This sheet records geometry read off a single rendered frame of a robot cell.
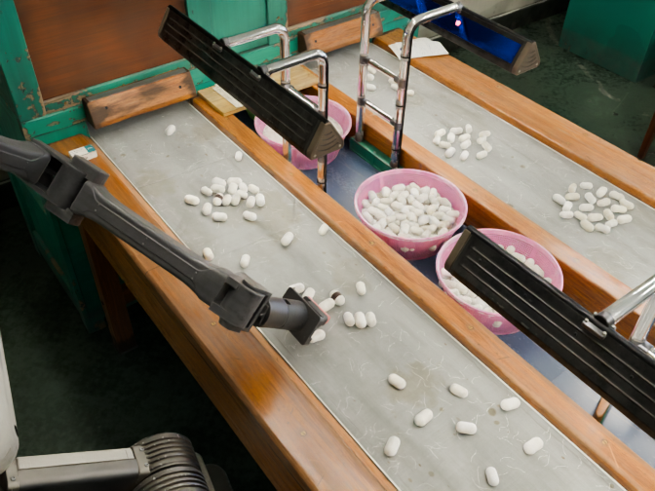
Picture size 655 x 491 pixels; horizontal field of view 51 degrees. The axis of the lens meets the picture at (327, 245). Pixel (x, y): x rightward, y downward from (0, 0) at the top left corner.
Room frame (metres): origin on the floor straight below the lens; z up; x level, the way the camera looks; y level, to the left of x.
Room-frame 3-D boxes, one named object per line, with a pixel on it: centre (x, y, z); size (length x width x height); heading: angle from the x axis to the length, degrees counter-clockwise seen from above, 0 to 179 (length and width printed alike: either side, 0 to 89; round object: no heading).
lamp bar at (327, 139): (1.31, 0.19, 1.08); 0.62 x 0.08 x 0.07; 38
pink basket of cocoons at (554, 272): (1.04, -0.37, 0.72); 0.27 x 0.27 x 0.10
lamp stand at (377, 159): (1.60, -0.19, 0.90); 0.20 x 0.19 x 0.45; 38
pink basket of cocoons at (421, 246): (1.27, -0.19, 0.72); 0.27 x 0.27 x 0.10
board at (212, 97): (1.79, 0.21, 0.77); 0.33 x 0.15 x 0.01; 128
